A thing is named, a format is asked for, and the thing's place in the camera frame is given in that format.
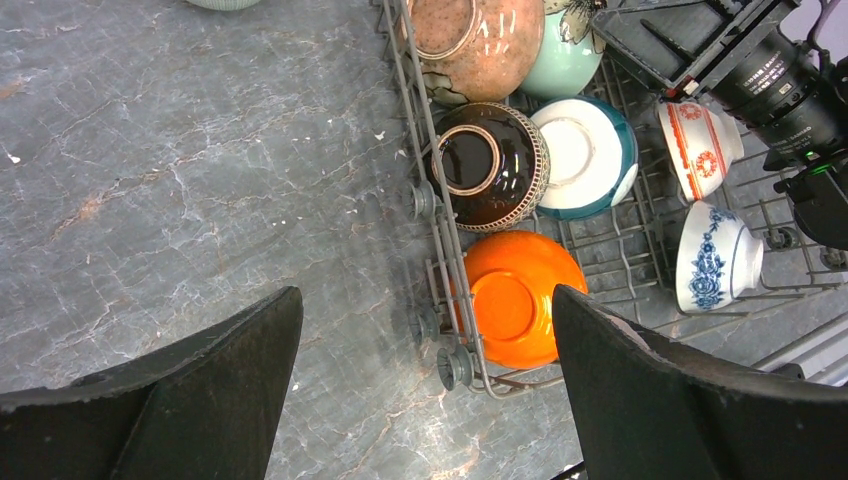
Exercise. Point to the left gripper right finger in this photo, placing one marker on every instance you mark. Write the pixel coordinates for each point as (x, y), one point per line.
(648, 407)

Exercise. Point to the pale green ribbed bowl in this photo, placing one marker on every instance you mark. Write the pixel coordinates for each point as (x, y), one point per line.
(224, 5)

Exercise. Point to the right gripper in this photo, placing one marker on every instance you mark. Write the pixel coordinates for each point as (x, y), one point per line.
(686, 48)

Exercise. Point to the blue floral white bowl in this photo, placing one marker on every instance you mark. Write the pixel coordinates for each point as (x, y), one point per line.
(718, 259)

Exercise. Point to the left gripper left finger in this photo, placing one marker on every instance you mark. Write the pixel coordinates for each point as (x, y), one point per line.
(205, 407)

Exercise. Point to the pink speckled bowl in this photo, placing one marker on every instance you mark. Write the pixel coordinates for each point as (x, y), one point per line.
(476, 51)

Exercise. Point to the dark brown patterned bowl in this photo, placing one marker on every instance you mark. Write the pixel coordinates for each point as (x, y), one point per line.
(491, 163)

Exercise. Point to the red and white bowl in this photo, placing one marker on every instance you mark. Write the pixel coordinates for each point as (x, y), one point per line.
(702, 145)

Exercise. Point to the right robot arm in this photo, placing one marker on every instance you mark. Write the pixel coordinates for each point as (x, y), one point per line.
(789, 94)

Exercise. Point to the mint green flower bowl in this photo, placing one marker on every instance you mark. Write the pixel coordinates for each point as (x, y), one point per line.
(570, 53)

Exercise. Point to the grey wire dish rack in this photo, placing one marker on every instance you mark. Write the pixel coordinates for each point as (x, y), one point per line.
(627, 253)

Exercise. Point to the teal and white bowl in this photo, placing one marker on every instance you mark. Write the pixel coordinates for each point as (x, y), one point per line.
(593, 157)

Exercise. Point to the orange bowl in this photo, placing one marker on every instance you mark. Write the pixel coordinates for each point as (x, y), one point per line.
(512, 276)

